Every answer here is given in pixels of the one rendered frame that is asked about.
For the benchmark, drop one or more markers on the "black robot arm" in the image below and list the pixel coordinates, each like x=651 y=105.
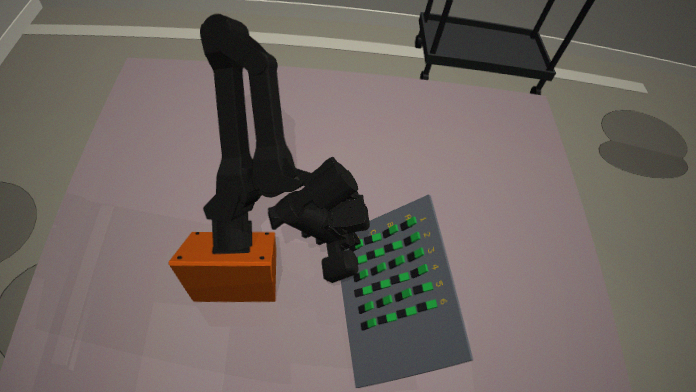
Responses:
x=241 y=180

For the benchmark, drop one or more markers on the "grey switch panel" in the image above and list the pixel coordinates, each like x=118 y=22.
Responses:
x=402 y=310

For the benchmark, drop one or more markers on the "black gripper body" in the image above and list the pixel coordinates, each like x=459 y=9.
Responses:
x=339 y=264

